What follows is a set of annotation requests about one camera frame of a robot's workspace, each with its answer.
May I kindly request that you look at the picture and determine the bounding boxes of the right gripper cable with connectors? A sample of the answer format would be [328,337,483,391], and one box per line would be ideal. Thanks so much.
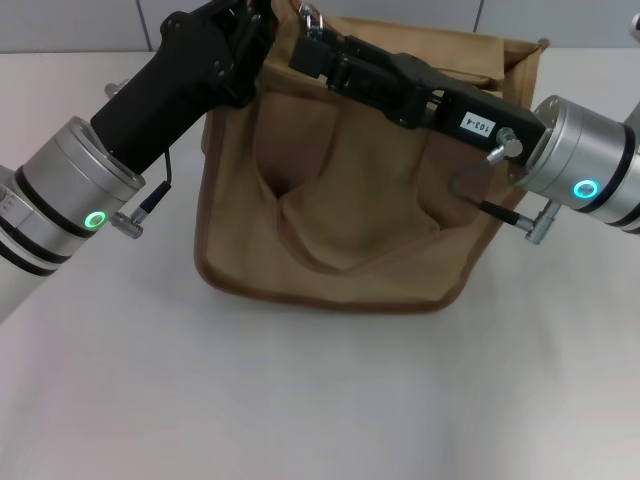
[448,127,561,246]

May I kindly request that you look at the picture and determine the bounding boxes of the gripper cable with connectors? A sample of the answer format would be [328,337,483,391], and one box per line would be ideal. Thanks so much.
[448,127,561,246]
[103,81,175,241]

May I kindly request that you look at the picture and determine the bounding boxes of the khaki canvas food bag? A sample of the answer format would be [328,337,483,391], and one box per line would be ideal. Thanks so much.
[193,0,549,314]

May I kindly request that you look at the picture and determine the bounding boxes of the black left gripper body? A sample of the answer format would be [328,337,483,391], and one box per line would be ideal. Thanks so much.
[89,10,261,174]

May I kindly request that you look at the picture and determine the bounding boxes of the left gripper cable with connectors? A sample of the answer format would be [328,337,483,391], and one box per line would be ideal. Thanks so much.
[103,81,175,241]

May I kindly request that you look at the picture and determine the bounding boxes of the silver metal zipper pull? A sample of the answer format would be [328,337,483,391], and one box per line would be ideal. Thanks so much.
[298,2,326,39]

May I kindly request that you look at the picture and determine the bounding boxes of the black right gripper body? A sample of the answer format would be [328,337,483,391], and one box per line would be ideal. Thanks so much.
[398,53,550,170]

